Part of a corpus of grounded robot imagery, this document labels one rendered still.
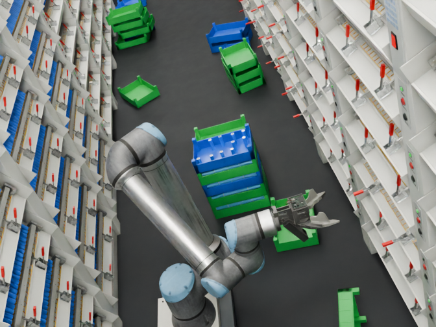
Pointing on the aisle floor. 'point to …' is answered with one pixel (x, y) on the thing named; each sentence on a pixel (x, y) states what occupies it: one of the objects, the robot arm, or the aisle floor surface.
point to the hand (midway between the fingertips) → (333, 207)
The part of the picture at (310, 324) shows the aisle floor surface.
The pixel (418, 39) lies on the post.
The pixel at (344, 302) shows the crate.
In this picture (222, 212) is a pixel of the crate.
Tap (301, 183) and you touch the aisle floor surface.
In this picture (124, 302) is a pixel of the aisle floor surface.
